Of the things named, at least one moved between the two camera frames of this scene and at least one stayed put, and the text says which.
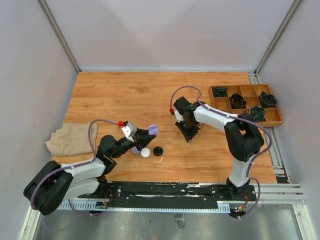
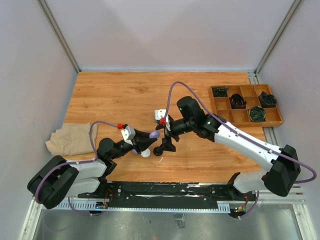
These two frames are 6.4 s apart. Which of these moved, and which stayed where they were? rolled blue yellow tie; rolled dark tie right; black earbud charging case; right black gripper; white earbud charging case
Moved: right black gripper
Stayed: white earbud charging case; rolled blue yellow tie; rolled dark tie right; black earbud charging case
